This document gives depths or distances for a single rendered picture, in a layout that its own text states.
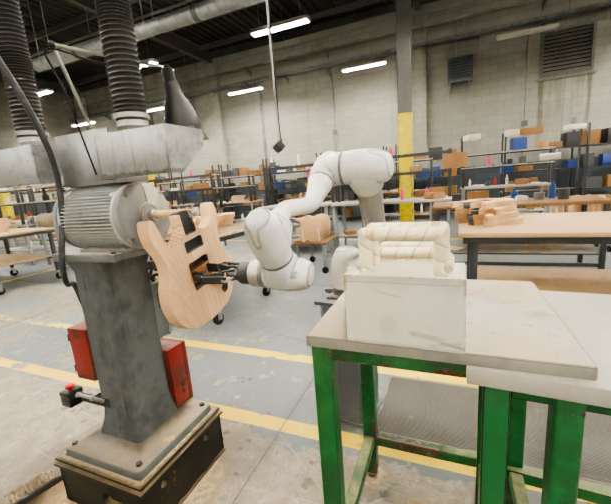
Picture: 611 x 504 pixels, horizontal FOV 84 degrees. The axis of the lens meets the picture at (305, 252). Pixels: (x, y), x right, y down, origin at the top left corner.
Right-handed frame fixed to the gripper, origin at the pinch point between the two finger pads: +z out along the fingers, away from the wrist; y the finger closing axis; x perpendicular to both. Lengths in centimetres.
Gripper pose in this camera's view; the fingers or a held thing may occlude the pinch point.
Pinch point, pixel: (202, 271)
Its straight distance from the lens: 125.0
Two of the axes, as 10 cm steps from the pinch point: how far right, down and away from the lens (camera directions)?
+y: 3.6, -3.7, 8.6
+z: -9.2, 0.0, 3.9
